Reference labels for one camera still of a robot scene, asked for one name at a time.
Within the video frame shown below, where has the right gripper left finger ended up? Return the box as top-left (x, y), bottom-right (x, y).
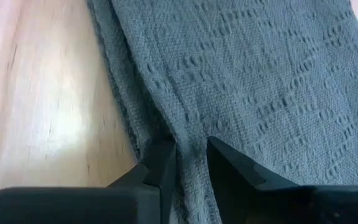
top-left (0, 138), bottom-right (177, 224)

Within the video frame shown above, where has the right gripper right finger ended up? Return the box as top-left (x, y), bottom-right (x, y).
top-left (206, 136), bottom-right (358, 224)

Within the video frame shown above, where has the grey towel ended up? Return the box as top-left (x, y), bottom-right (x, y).
top-left (85, 0), bottom-right (358, 224)

